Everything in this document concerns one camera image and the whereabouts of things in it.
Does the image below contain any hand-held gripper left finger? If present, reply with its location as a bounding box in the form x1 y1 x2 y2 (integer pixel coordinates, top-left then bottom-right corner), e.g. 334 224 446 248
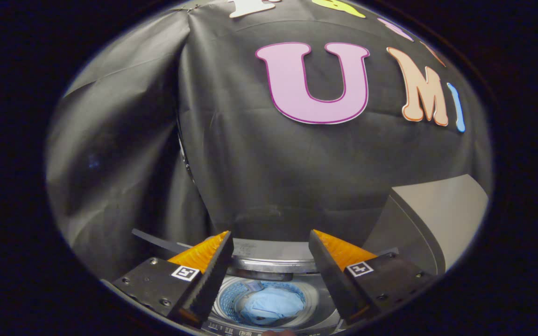
110 230 234 328

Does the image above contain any light blue shirt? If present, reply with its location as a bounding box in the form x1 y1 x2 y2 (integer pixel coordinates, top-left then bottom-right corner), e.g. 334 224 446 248
241 286 305 326

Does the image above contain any black backdrop cloth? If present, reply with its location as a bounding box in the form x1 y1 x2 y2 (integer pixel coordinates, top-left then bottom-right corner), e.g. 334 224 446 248
46 0 494 280

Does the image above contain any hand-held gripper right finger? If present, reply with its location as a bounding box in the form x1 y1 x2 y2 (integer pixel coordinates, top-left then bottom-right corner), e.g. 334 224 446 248
308 229 438 326

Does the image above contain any dark grey washing machine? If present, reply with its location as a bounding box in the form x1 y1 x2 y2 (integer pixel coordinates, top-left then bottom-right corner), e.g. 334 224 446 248
131 229 344 336

